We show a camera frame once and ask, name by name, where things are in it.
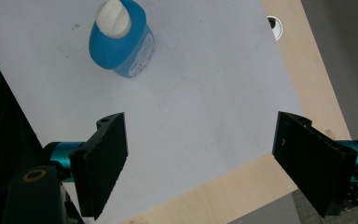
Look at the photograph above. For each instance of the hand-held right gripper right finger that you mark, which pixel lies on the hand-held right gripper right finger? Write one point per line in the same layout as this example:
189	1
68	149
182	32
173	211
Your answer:
310	158

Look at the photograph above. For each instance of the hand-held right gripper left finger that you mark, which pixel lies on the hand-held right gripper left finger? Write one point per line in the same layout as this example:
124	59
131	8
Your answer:
101	168

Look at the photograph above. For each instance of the blue bottle with white cap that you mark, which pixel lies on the blue bottle with white cap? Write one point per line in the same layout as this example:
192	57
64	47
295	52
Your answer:
121	37

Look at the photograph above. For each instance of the white table mat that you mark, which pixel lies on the white table mat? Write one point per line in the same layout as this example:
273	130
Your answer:
174	102

